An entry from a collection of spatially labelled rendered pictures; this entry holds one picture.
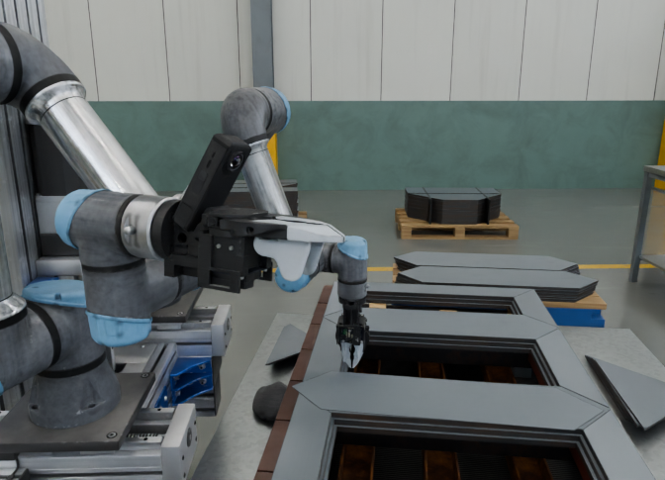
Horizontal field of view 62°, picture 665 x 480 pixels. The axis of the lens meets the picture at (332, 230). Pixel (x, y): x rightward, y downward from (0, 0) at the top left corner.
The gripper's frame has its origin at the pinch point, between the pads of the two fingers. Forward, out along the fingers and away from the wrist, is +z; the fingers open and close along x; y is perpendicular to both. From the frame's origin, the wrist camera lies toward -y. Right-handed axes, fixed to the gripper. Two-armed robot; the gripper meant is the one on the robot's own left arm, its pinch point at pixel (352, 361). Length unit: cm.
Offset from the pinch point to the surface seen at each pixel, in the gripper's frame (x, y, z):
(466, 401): 28.8, 14.6, 0.7
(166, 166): -325, -642, 51
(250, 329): -83, -196, 87
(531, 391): 45.4, 8.2, 0.8
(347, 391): 0.0, 13.6, 0.7
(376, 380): 6.9, 7.6, 0.8
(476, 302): 40, -54, 3
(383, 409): 9.0, 20.3, 0.8
